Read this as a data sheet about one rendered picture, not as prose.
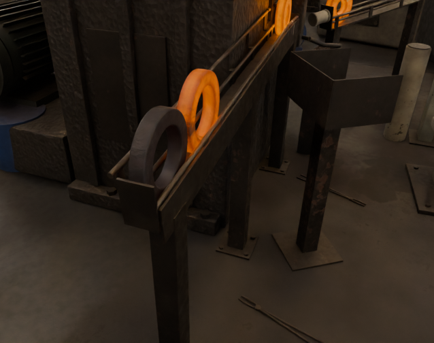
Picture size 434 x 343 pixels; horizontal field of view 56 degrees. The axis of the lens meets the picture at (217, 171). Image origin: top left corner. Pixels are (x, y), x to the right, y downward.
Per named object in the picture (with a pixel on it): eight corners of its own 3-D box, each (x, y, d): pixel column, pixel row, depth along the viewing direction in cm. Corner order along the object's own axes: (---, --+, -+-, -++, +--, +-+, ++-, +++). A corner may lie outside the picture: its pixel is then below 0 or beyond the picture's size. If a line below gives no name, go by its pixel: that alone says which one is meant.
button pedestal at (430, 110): (409, 145, 227) (443, 30, 194) (407, 128, 246) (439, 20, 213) (440, 151, 222) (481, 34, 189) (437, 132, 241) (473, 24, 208)
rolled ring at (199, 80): (206, 162, 99) (193, 160, 100) (224, 92, 102) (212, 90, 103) (182, 139, 81) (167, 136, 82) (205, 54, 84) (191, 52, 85)
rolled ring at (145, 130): (184, 90, 78) (169, 88, 79) (137, 143, 65) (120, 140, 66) (190, 167, 90) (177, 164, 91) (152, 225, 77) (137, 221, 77)
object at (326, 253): (297, 283, 140) (332, 80, 102) (269, 233, 162) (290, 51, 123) (350, 272, 145) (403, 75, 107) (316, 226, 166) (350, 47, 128)
